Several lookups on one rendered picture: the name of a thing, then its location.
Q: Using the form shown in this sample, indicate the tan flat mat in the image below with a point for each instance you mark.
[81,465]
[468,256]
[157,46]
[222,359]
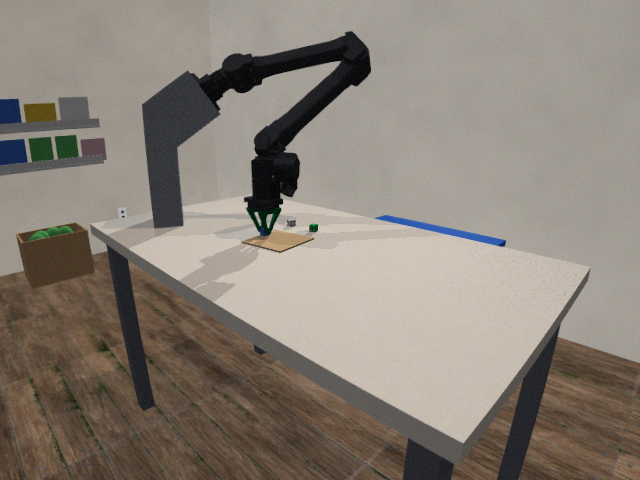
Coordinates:
[278,241]

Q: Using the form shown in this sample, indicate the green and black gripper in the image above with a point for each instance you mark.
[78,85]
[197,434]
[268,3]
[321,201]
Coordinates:
[261,193]

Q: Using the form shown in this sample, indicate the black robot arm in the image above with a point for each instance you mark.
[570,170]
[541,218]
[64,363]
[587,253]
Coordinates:
[240,71]

